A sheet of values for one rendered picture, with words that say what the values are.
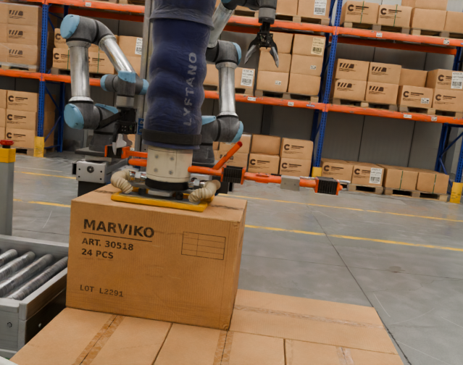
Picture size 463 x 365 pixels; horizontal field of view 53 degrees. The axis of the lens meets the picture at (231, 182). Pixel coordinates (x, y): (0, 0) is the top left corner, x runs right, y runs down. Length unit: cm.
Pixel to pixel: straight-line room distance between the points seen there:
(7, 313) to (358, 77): 816
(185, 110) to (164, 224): 42
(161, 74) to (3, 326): 101
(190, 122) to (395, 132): 924
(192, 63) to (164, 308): 87
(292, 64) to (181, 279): 761
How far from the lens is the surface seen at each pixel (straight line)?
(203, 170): 174
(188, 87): 168
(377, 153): 1068
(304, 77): 903
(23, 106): 991
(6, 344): 182
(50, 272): 216
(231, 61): 247
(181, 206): 165
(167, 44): 170
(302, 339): 174
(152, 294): 171
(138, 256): 168
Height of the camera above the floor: 132
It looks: 9 degrees down
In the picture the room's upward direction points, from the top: 6 degrees clockwise
